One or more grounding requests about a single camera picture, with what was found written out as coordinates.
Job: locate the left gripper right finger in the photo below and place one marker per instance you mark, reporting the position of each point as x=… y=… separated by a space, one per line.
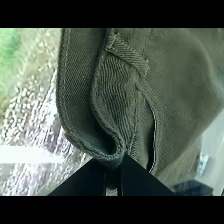
x=140 y=180

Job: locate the dark olive pants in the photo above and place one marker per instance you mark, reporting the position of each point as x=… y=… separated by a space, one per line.
x=160 y=86

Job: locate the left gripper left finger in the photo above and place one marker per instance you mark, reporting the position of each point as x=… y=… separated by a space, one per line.
x=88 y=181

